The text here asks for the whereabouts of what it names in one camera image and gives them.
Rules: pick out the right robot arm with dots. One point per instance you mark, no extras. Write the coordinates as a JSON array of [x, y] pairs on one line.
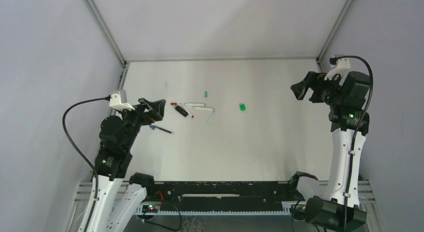
[[336, 207]]

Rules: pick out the aluminium frame rails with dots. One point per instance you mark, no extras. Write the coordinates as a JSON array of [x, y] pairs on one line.
[[366, 197]]

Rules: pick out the small circuit board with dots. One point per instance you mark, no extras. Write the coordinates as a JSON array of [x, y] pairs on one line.
[[150, 208]]

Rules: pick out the white pen blue end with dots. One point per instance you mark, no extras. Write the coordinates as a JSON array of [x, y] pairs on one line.
[[204, 108]]

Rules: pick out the white pen teal end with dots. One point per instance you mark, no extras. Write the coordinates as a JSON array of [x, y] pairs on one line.
[[195, 104]]

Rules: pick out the green square cap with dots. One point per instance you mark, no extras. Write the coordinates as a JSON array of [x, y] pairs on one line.
[[242, 107]]

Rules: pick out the black marker red cap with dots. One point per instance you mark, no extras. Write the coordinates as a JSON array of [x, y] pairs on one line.
[[179, 109]]

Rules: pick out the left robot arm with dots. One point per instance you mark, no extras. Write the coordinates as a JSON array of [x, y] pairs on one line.
[[117, 136]]

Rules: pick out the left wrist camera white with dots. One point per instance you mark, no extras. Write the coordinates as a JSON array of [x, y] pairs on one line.
[[118, 101]]

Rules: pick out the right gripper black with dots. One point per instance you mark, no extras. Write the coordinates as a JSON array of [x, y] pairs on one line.
[[313, 88]]

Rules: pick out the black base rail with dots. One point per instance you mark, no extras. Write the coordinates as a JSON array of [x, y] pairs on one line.
[[223, 197]]

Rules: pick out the white pen red end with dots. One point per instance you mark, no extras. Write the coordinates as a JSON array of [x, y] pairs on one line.
[[187, 110]]

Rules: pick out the blue black pen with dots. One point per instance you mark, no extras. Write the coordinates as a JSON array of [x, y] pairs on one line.
[[154, 127]]

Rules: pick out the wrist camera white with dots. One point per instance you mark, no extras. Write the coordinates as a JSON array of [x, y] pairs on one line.
[[118, 101], [341, 67]]

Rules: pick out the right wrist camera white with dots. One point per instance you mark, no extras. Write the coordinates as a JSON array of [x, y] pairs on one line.
[[341, 67]]

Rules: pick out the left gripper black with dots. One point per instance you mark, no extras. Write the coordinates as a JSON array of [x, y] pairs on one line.
[[145, 109]]

